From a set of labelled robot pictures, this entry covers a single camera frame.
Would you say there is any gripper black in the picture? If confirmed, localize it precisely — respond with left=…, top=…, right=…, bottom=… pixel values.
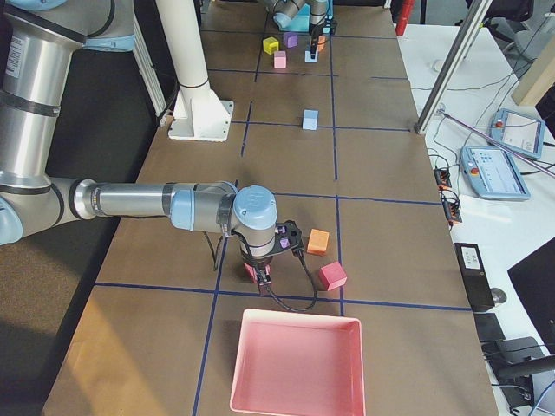
left=310, top=23, right=324, bottom=58
left=242, top=253, right=273, bottom=296

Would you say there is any light blue block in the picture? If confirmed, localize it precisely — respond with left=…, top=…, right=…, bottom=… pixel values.
left=304, top=50, right=318, bottom=63
left=302, top=109, right=319, bottom=131

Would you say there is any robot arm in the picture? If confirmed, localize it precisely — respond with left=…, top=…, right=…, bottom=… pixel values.
left=259, top=0, right=332, bottom=62
left=1, top=1, right=279, bottom=288

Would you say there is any red block near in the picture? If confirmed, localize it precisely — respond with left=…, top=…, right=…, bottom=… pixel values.
left=244, top=263, right=271, bottom=284

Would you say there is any red block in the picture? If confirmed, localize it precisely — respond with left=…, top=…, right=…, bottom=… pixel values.
left=318, top=262, right=348, bottom=291
left=244, top=263, right=271, bottom=284

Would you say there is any purple block left side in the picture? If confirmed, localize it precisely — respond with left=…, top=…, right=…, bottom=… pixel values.
left=283, top=32, right=298, bottom=49

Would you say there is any teal bin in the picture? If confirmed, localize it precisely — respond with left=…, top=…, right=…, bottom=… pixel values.
left=270, top=0, right=333, bottom=33

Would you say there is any pink block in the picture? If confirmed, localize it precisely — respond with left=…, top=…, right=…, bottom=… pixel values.
left=273, top=50, right=287, bottom=69

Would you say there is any yellow block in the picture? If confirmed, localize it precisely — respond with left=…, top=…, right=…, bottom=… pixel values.
left=262, top=36, right=279, bottom=55

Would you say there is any red block far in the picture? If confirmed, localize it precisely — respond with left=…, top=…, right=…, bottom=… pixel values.
left=318, top=262, right=348, bottom=291

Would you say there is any orange block right side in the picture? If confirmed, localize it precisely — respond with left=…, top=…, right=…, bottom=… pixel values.
left=306, top=229, right=330, bottom=256

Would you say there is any pink tray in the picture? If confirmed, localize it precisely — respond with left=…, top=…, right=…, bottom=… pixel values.
left=230, top=309, right=366, bottom=415

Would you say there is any red cylinder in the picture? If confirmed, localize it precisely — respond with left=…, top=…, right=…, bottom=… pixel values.
left=395, top=0, right=415, bottom=36

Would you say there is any black connector strip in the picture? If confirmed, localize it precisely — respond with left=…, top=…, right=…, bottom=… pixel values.
left=434, top=167, right=462, bottom=227

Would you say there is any black power box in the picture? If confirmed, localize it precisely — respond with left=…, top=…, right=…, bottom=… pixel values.
left=454, top=243, right=494, bottom=312

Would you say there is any teach pendant near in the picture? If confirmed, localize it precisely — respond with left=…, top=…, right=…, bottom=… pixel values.
left=460, top=146, right=531, bottom=200

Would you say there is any teach pendant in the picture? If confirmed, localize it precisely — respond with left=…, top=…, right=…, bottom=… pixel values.
left=460, top=146, right=531, bottom=200
left=490, top=108, right=546, bottom=160

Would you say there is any teach pendant far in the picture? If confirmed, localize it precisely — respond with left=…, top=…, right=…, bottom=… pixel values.
left=490, top=108, right=546, bottom=160

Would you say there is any black monitor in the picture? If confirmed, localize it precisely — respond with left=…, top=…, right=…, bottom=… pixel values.
left=508, top=244, right=554, bottom=353

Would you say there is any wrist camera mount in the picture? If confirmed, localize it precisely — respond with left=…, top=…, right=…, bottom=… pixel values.
left=323, top=16, right=337, bottom=36
left=276, top=220, right=304, bottom=258

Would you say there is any black cable wrist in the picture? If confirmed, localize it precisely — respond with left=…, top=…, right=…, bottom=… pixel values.
left=206, top=229, right=318, bottom=313

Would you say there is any white pedestal column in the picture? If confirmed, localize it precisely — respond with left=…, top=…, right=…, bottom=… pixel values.
left=156, top=0, right=234, bottom=142

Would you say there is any aluminium frame post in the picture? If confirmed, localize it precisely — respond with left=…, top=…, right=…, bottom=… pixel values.
left=415, top=0, right=493, bottom=134

